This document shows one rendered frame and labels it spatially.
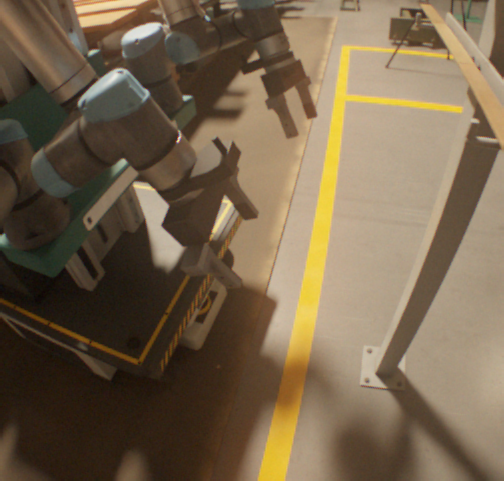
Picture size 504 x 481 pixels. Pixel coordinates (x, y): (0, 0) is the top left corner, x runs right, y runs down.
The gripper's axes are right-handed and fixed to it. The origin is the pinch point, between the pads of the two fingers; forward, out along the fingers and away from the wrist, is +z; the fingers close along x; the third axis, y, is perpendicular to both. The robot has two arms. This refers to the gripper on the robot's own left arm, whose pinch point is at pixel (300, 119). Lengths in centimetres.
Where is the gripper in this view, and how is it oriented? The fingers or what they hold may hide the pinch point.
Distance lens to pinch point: 89.7
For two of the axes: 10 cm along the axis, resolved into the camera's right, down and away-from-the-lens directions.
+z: 3.7, 8.3, 4.2
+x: 4.6, -5.6, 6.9
